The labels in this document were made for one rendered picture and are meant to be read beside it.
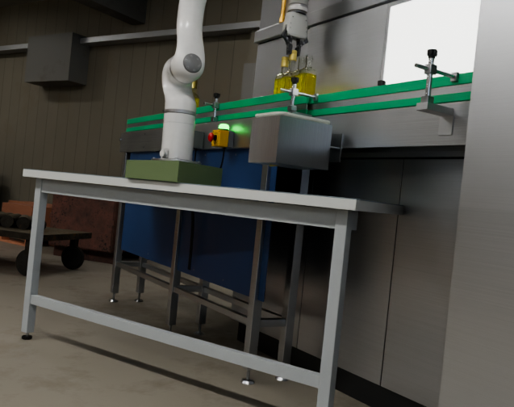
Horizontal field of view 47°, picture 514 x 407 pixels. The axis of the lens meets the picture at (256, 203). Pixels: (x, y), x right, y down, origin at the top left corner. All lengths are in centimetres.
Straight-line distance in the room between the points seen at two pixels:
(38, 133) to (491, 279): 700
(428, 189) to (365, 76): 54
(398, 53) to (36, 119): 630
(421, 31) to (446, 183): 54
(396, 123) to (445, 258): 47
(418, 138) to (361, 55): 64
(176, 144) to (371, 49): 82
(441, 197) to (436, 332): 44
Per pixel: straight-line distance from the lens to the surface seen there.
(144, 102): 663
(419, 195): 208
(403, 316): 212
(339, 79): 244
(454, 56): 205
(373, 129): 197
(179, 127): 220
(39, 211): 274
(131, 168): 225
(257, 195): 190
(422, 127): 183
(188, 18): 231
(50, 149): 772
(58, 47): 746
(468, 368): 149
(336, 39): 252
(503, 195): 143
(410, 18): 224
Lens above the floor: 72
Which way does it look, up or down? level
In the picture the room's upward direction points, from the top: 6 degrees clockwise
